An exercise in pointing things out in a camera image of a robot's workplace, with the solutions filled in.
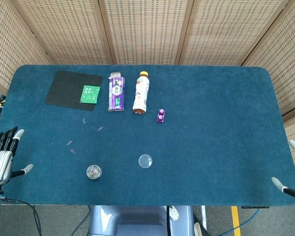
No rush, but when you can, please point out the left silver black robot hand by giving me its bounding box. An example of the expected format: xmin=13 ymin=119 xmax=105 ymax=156
xmin=0 ymin=126 xmax=34 ymax=186

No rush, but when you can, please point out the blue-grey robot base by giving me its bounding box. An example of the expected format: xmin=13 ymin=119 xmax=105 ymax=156
xmin=88 ymin=205 xmax=195 ymax=236

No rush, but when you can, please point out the clear jar of paper clips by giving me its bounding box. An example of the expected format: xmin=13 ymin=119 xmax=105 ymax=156
xmin=86 ymin=165 xmax=103 ymax=181

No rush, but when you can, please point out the black mouse pad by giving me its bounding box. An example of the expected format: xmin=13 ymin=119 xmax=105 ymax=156
xmin=44 ymin=70 xmax=104 ymax=112

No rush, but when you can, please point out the green paper packet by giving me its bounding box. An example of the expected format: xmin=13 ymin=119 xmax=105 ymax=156
xmin=79 ymin=85 xmax=101 ymax=104

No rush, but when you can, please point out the white table leg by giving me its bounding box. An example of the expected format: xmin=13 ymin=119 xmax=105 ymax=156
xmin=193 ymin=206 xmax=207 ymax=236

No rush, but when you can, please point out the purple carton box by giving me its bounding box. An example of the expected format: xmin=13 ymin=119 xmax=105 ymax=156
xmin=107 ymin=72 xmax=126 ymax=113

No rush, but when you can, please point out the purple toy brick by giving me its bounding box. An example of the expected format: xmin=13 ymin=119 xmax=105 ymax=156
xmin=156 ymin=108 xmax=167 ymax=123

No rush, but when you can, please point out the clear round plastic lid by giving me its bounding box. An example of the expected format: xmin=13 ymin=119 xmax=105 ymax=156
xmin=138 ymin=154 xmax=153 ymax=170

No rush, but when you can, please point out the white bottle with yellow cap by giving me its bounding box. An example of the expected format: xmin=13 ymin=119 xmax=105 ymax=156
xmin=132 ymin=71 xmax=150 ymax=115

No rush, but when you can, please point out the woven bamboo folding screen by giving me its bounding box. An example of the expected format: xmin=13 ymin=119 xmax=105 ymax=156
xmin=0 ymin=0 xmax=295 ymax=140

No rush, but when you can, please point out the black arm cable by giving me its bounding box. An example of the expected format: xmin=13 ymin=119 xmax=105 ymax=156
xmin=1 ymin=198 xmax=43 ymax=236

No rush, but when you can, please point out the blue floor cable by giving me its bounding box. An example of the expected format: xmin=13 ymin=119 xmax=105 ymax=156
xmin=232 ymin=208 xmax=260 ymax=236
xmin=73 ymin=206 xmax=91 ymax=236

